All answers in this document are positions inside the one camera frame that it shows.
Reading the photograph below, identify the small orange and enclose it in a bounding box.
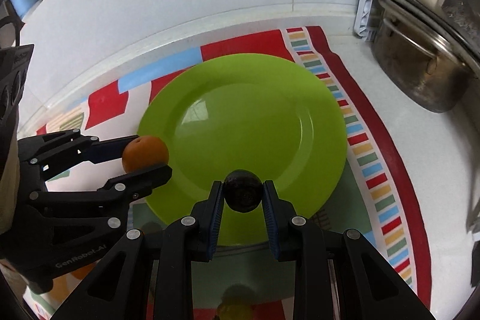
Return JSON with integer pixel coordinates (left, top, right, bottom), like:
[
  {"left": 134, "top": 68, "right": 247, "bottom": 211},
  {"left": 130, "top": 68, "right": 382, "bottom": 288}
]
[{"left": 122, "top": 136, "right": 169, "bottom": 174}]

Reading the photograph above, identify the dark purple plum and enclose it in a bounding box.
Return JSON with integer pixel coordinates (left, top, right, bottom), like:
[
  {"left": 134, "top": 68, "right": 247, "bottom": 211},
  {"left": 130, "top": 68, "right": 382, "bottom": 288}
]
[{"left": 222, "top": 170, "right": 264, "bottom": 214}]

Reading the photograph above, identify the green yellow plum front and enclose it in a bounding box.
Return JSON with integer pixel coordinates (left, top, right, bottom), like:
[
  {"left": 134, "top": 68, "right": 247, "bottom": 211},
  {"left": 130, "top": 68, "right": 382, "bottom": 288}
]
[{"left": 215, "top": 284, "right": 257, "bottom": 319}]

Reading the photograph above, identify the person left hand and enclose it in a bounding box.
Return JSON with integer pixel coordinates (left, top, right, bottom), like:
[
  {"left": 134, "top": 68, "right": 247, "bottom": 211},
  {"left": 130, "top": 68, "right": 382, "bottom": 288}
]
[{"left": 1, "top": 109, "right": 20, "bottom": 234}]

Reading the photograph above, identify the colourful patterned table mat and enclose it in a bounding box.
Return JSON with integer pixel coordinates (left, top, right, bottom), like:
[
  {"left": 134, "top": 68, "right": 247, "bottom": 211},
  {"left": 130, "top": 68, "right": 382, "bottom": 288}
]
[{"left": 40, "top": 27, "right": 432, "bottom": 305}]

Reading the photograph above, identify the green plate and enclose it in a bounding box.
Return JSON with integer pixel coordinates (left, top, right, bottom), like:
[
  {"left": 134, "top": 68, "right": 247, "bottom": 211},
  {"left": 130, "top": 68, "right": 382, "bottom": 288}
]
[{"left": 137, "top": 54, "right": 347, "bottom": 224}]

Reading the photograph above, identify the steel cooking pot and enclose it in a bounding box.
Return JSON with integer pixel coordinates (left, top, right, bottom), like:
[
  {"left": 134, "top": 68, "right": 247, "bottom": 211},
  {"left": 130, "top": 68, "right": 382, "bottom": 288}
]
[{"left": 372, "top": 0, "right": 478, "bottom": 113}]

